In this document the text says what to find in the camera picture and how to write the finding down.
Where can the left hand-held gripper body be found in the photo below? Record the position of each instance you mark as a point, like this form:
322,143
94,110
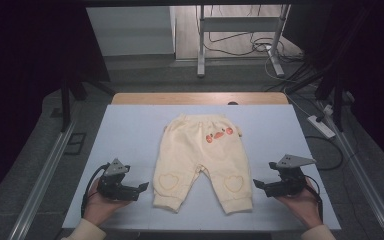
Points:
113,186

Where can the pale blue table mat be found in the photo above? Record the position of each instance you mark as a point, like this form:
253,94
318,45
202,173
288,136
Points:
126,133

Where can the white metal stand frame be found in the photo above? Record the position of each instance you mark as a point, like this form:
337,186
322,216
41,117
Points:
240,24

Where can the person's left hand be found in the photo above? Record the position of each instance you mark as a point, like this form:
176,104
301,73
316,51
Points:
101,208

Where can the person's right hand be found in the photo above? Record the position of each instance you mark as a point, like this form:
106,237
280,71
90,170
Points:
301,206

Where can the wooden table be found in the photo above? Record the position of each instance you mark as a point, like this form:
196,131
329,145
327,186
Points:
180,98

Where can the cream baby pants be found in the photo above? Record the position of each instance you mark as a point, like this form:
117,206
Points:
200,160

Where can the white power strip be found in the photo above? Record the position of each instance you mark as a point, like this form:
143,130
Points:
321,126

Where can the black metal stand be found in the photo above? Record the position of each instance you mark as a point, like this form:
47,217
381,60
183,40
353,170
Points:
66,106
338,106

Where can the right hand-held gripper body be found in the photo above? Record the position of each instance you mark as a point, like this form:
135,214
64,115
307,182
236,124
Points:
288,185

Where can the aluminium floor rail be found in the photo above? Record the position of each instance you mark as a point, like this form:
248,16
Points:
40,186
363,180

